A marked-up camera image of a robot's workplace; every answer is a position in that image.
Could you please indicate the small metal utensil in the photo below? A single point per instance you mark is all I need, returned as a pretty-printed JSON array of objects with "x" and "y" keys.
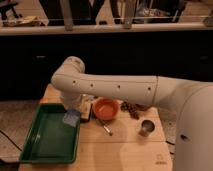
[{"x": 105, "y": 127}]

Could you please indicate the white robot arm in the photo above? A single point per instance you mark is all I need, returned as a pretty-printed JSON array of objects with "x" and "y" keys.
[{"x": 192, "y": 101}]

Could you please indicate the small metal cup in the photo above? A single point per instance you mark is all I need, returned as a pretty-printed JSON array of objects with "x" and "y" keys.
[{"x": 147, "y": 127}]

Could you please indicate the green plastic tray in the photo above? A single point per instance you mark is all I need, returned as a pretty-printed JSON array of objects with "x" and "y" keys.
[{"x": 49, "y": 139}]

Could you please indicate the wooden block holder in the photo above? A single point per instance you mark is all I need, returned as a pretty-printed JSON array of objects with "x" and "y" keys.
[{"x": 85, "y": 109}]

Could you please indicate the blue sponge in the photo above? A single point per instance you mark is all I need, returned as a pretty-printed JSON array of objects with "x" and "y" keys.
[{"x": 71, "y": 117}]

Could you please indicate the brown grape bunch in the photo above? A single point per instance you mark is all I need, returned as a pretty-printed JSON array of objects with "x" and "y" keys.
[{"x": 133, "y": 109}]

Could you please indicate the orange bowl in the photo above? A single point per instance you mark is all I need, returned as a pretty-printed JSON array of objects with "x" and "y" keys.
[{"x": 105, "y": 109}]

